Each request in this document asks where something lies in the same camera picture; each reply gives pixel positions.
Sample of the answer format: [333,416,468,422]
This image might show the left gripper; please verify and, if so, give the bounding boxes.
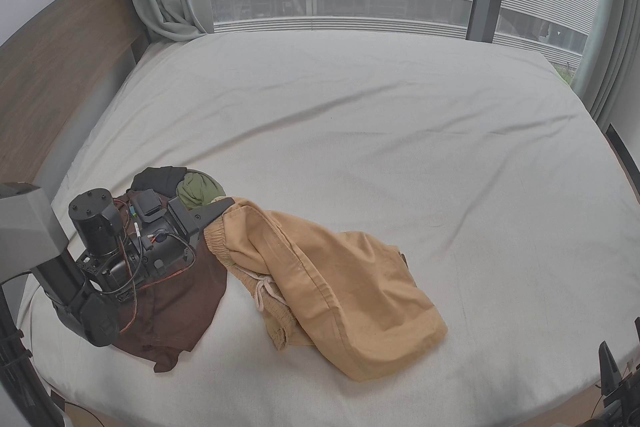
[139,196,235,277]

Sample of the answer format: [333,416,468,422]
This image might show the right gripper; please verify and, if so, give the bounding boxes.
[599,316,640,427]

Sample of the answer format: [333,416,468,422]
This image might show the tan shorts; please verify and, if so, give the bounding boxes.
[202,197,448,383]

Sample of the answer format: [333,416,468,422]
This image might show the bed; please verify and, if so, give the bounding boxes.
[0,0,640,427]

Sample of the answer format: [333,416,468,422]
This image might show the olive green garment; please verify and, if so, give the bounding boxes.
[176,171,226,210]

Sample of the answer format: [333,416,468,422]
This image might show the black garment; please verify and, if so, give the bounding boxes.
[131,166,188,195]

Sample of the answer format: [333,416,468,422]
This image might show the brown garment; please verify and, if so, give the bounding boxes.
[102,192,228,374]

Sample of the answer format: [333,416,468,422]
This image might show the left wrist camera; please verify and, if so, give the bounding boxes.
[134,189,165,223]

